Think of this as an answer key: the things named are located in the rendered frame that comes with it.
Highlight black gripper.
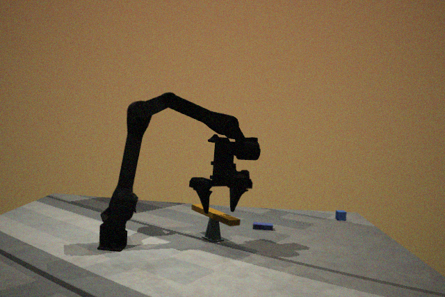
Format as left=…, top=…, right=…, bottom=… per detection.
left=189, top=159, right=252, bottom=214

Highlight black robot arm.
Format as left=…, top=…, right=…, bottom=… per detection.
left=97, top=92, right=261, bottom=252

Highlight small blue cube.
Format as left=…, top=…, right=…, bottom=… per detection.
left=335, top=210, right=347, bottom=221

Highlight orange bar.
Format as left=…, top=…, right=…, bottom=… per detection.
left=191, top=204, right=241, bottom=227

